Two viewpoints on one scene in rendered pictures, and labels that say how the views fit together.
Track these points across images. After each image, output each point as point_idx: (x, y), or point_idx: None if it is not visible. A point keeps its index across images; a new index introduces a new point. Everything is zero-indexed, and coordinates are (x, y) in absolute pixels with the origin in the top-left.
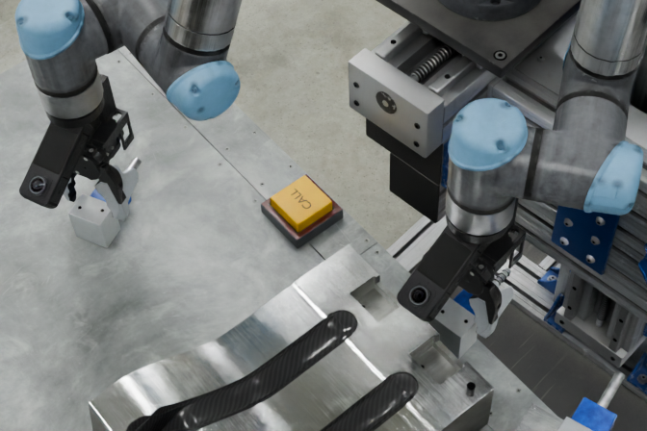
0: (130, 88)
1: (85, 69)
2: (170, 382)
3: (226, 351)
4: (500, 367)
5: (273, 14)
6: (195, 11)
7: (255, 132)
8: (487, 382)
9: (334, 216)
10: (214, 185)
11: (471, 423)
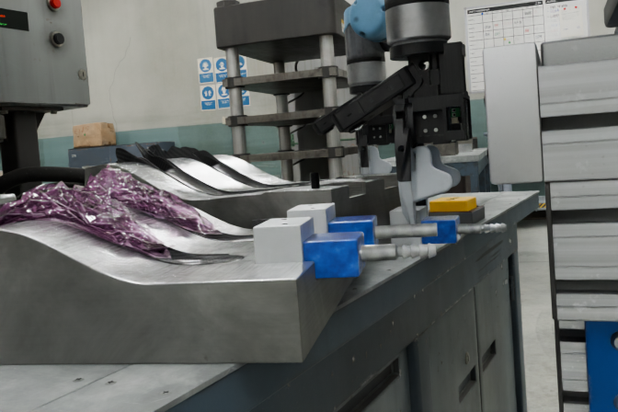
0: (477, 199)
1: (362, 46)
2: (234, 162)
3: (281, 182)
4: (406, 263)
5: None
6: None
7: (500, 209)
8: (334, 188)
9: (462, 214)
10: None
11: None
